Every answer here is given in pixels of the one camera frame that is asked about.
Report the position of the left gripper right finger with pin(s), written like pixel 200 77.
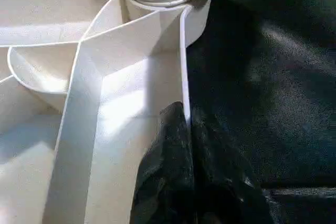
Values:
pixel 226 182

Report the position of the white plastic table top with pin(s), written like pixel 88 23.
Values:
pixel 105 77

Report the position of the black plastic mat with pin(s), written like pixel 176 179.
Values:
pixel 273 103

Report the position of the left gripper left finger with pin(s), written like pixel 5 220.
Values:
pixel 165 171

